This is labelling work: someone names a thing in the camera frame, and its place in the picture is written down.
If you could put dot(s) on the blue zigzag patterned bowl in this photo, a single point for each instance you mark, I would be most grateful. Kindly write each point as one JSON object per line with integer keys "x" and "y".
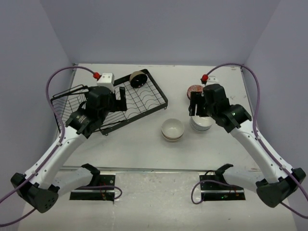
{"x": 194, "y": 88}

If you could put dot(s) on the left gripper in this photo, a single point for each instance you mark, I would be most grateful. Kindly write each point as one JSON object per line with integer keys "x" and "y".
{"x": 121, "y": 106}

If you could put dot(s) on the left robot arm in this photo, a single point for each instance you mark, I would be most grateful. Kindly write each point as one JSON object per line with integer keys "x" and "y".
{"x": 38, "y": 185}

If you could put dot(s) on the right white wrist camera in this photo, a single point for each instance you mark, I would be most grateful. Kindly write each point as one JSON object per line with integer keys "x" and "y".
{"x": 208, "y": 80}

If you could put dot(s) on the light blue bowl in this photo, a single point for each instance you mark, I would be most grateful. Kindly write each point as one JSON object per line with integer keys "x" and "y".
{"x": 201, "y": 129}
{"x": 203, "y": 121}
{"x": 196, "y": 125}

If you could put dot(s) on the tan and black bowl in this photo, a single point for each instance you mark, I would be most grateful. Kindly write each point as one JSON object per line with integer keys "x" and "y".
{"x": 138, "y": 79}

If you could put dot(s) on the beige bowl with flower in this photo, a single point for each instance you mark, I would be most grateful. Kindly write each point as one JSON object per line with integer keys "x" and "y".
{"x": 169, "y": 139}

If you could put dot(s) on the black wire dish rack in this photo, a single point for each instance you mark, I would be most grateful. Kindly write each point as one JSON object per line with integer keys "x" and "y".
{"x": 141, "y": 102}

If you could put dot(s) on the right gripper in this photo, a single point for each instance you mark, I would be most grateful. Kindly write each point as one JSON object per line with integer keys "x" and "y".
{"x": 196, "y": 97}

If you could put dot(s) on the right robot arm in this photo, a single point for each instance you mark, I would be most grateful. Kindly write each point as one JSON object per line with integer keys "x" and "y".
{"x": 276, "y": 179}

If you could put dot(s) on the light blue bowl front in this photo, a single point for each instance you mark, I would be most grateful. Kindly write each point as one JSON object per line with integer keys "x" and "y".
{"x": 201, "y": 129}

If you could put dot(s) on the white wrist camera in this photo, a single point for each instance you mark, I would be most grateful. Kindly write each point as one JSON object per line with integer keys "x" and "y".
{"x": 208, "y": 80}
{"x": 105, "y": 79}

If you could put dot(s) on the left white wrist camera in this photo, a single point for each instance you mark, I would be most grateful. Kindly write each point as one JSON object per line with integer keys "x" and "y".
{"x": 105, "y": 79}

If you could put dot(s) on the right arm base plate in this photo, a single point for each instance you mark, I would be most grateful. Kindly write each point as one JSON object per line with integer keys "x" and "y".
{"x": 211, "y": 191}

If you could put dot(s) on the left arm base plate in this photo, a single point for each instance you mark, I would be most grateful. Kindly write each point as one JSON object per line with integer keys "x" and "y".
{"x": 104, "y": 190}

